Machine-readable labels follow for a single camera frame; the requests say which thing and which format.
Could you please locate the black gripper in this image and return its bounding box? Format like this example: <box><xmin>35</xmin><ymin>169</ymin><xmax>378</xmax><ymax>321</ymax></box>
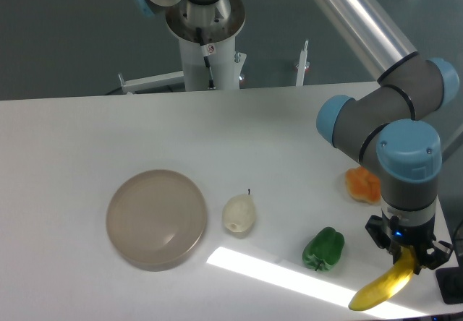
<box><xmin>365</xmin><ymin>205</ymin><xmax>452</xmax><ymax>275</ymax></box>

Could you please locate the yellow banana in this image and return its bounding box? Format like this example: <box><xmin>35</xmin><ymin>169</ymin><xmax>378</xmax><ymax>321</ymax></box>
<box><xmin>348</xmin><ymin>247</ymin><xmax>416</xmax><ymax>312</ymax></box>

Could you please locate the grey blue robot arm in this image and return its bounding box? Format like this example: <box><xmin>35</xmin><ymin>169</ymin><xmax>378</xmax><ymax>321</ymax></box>
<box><xmin>121</xmin><ymin>0</ymin><xmax>459</xmax><ymax>273</ymax></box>

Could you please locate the beige round plate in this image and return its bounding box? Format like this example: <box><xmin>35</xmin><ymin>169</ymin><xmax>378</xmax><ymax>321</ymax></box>
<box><xmin>106</xmin><ymin>169</ymin><xmax>208</xmax><ymax>271</ymax></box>

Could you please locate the black device at table edge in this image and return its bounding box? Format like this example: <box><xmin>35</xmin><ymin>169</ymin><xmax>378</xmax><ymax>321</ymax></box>
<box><xmin>435</xmin><ymin>219</ymin><xmax>463</xmax><ymax>304</ymax></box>

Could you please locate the orange bell pepper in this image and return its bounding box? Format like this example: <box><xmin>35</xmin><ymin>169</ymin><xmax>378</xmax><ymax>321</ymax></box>
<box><xmin>344</xmin><ymin>166</ymin><xmax>381</xmax><ymax>205</ymax></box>

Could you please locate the green bell pepper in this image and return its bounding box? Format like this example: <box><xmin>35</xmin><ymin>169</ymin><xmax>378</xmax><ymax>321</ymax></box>
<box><xmin>302</xmin><ymin>227</ymin><xmax>345</xmax><ymax>272</ymax></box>

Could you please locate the white pear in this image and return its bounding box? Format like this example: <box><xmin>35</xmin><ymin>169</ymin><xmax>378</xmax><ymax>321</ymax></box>
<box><xmin>221</xmin><ymin>189</ymin><xmax>257</xmax><ymax>238</ymax></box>

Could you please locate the white frame bracket right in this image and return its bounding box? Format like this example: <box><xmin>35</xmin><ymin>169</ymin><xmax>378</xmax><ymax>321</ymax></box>
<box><xmin>295</xmin><ymin>40</ymin><xmax>310</xmax><ymax>87</ymax></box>

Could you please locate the white frame bracket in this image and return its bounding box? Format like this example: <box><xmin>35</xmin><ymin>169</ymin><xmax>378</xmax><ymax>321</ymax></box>
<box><xmin>295</xmin><ymin>40</ymin><xmax>310</xmax><ymax>87</ymax></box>
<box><xmin>118</xmin><ymin>71</ymin><xmax>184</xmax><ymax>94</ymax></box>

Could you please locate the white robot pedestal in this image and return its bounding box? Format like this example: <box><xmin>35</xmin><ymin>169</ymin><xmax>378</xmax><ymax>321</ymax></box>
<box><xmin>166</xmin><ymin>0</ymin><xmax>247</xmax><ymax>92</ymax></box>

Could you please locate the white frame bracket left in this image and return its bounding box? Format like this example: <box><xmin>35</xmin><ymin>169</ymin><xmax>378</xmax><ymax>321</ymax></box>
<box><xmin>118</xmin><ymin>71</ymin><xmax>184</xmax><ymax>94</ymax></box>

